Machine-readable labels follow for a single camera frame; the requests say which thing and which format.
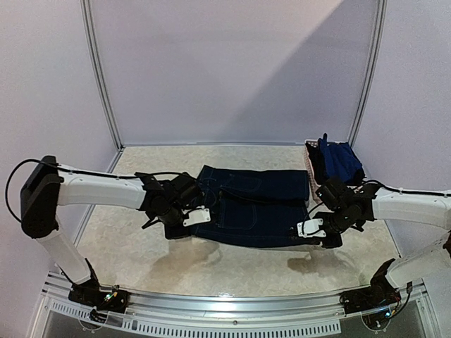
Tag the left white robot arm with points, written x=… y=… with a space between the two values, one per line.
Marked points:
x=51 y=185

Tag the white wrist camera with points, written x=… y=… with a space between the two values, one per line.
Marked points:
x=196 y=216
x=311 y=228

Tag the aluminium front rail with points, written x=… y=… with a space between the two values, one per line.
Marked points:
x=165 y=315

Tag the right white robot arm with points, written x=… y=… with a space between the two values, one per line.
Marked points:
x=351 y=207

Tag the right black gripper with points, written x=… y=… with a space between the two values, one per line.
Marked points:
x=331 y=239

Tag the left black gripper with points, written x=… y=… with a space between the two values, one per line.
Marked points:
x=173 y=234

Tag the right aluminium frame post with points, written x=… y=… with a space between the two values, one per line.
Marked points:
x=375 y=45

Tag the aluminium frame post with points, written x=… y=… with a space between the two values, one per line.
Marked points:
x=94 y=54
x=375 y=45

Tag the left aluminium frame post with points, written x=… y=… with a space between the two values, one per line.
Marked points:
x=94 y=54

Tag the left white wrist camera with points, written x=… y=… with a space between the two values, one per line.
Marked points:
x=196 y=216

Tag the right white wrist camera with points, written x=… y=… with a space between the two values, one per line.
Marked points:
x=311 y=228

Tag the blue garment in basket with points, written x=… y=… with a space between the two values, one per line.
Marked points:
x=340 y=161

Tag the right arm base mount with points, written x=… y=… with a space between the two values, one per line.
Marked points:
x=378 y=303

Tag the pink plastic laundry basket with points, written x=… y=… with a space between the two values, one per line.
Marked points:
x=310 y=165

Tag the dark blue denim jeans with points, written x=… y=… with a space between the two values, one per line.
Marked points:
x=248 y=208

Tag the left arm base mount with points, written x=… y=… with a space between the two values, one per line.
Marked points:
x=91 y=294

